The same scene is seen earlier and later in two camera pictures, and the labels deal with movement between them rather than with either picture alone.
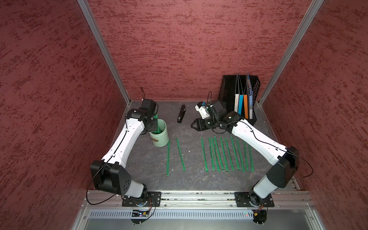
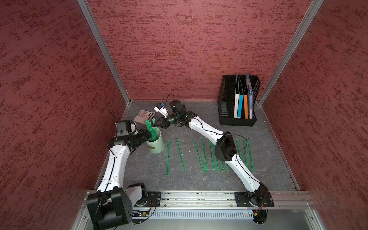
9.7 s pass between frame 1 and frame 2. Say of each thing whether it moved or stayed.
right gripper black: moved
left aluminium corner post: stayed
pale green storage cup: moved
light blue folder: stayed
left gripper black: moved
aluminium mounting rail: stayed
